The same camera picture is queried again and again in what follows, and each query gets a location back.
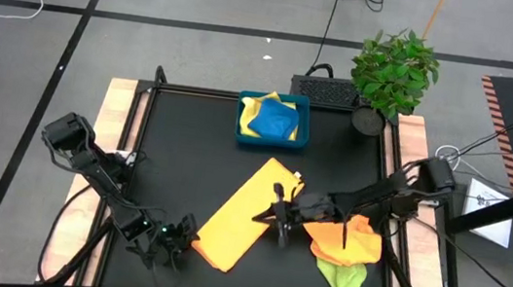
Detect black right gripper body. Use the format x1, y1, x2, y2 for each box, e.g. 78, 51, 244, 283
265, 181, 348, 257

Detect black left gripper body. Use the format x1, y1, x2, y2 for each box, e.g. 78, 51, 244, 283
142, 218, 188, 272

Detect orange microfiber towel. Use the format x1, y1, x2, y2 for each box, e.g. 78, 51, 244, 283
298, 206, 386, 272
188, 149, 308, 282

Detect blue microfiber towel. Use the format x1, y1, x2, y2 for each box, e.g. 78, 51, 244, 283
245, 96, 303, 144

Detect yellow microfiber towel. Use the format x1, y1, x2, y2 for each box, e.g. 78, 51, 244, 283
236, 86, 304, 144

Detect teal plastic bin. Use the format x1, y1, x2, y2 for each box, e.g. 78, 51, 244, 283
230, 88, 315, 154

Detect black plant pot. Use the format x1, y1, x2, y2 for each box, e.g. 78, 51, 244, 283
348, 103, 388, 139

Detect black mesh computer case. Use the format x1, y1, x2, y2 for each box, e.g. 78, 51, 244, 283
288, 59, 365, 112

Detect light wooden table board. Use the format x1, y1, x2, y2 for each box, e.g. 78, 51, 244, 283
375, 112, 475, 287
36, 71, 140, 287

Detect black stand leg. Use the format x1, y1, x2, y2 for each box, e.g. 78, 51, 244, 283
432, 199, 470, 287

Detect green leafy plant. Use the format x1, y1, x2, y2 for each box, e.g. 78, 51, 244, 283
344, 21, 445, 126

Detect white paper sheet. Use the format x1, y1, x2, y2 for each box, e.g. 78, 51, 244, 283
458, 177, 513, 250

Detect black rig beam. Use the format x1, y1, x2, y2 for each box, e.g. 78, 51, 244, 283
444, 165, 513, 243

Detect black table frame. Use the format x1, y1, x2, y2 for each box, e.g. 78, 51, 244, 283
98, 61, 418, 287

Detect white coiled cable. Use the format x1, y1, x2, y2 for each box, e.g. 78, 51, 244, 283
433, 142, 463, 162

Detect black power cable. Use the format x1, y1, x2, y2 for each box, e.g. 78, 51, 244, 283
305, 0, 343, 79

